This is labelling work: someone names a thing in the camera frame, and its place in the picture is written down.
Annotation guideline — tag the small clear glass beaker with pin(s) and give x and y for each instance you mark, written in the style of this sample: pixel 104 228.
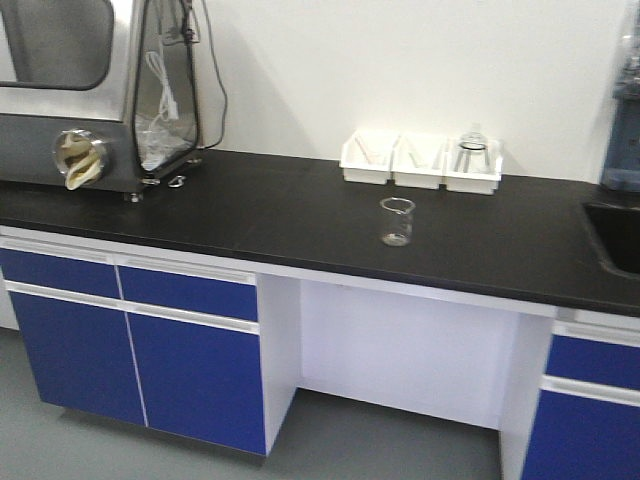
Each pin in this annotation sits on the small clear glass beaker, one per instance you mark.
pixel 396 221

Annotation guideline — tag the white left storage bin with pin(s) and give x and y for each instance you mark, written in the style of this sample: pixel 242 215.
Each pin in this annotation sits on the white left storage bin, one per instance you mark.
pixel 366 157

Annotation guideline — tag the white storage bin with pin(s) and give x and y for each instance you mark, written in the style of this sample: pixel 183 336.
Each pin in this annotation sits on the white storage bin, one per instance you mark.
pixel 418 160
pixel 366 157
pixel 473 171

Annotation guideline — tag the white middle storage bin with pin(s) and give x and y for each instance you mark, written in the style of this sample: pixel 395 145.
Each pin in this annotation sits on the white middle storage bin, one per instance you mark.
pixel 418 160

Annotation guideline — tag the blue left cabinet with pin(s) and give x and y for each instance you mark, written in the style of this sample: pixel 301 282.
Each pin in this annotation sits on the blue left cabinet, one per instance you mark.
pixel 165 347

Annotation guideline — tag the blue cabinet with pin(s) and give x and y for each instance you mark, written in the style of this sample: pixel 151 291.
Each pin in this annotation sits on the blue cabinet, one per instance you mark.
pixel 165 347
pixel 586 421

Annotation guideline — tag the white right storage bin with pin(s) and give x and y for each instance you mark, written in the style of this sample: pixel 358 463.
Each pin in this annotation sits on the white right storage bin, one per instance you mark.
pixel 473 171

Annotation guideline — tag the glass flask in bin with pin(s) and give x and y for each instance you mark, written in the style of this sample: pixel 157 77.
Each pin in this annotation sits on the glass flask in bin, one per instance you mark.
pixel 470 144

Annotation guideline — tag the cream rubber glove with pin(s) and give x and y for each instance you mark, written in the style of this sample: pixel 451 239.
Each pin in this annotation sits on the cream rubber glove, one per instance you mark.
pixel 80 157

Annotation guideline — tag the steel glove box chamber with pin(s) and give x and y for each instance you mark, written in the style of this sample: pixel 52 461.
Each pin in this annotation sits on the steel glove box chamber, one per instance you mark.
pixel 122 70

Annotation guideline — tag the black lab sink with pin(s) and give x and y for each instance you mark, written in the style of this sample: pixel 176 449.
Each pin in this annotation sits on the black lab sink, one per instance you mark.
pixel 613 231

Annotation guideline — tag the blue right cabinet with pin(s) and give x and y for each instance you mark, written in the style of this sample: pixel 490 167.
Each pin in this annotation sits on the blue right cabinet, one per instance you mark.
pixel 586 421

